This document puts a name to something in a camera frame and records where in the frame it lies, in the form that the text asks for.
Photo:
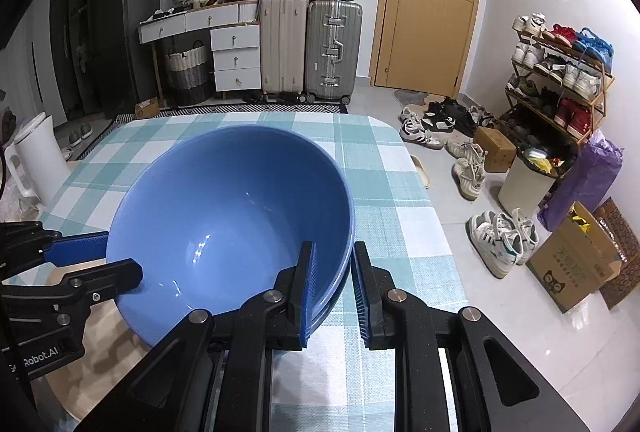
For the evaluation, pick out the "cream round plate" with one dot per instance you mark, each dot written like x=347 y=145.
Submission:
x=100 y=362

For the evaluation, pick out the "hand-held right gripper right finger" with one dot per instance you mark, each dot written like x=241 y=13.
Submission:
x=362 y=297

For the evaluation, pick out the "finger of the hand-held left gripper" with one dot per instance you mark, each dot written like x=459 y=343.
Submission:
x=100 y=282
x=75 y=248

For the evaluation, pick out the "scattered sneakers group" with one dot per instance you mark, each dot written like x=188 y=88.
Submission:
x=470 y=167

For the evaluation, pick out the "purple plastic bag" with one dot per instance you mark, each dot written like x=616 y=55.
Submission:
x=585 y=182

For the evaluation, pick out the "wooden shoe rack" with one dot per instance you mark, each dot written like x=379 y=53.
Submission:
x=600 y=85

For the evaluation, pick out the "dark wardrobe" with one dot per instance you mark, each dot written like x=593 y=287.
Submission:
x=125 y=27

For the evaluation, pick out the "large printed cardboard box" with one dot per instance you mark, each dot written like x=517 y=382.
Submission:
x=570 y=262

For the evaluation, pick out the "colourful shoes row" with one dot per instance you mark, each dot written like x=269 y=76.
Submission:
x=570 y=72

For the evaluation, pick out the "black white patterned rug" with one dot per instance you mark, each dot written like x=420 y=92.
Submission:
x=300 y=109

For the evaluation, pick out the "white electric kettle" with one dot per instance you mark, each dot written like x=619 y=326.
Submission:
x=40 y=157

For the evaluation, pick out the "small cardboard box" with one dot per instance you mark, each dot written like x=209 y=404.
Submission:
x=147 y=108

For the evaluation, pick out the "teal checkered tablecloth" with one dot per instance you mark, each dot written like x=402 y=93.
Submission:
x=390 y=222

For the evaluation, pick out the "silver suitcase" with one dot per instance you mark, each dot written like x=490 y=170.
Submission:
x=332 y=52

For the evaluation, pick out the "woven laundry basket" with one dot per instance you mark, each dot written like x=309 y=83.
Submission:
x=189 y=75

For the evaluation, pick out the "blue plastic bowl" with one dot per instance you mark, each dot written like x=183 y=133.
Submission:
x=230 y=232
x=316 y=331
x=329 y=309

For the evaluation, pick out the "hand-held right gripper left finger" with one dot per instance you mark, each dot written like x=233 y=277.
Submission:
x=307 y=292

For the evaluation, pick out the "beige suitcase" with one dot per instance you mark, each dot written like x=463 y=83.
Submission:
x=284 y=47

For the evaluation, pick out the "wooden door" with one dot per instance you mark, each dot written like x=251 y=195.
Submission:
x=430 y=12

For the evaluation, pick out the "brown doormat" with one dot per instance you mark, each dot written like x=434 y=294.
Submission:
x=625 y=252

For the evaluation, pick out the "grey floor mat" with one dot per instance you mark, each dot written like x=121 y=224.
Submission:
x=410 y=98

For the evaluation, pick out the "beige slipper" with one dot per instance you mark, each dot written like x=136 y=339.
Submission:
x=421 y=171

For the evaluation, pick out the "white drawer dresser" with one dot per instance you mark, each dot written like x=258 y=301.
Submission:
x=235 y=57

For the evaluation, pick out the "white trash bin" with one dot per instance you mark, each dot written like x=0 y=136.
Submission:
x=522 y=187

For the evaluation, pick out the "brown cardboard box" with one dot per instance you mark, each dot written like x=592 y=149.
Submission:
x=495 y=148

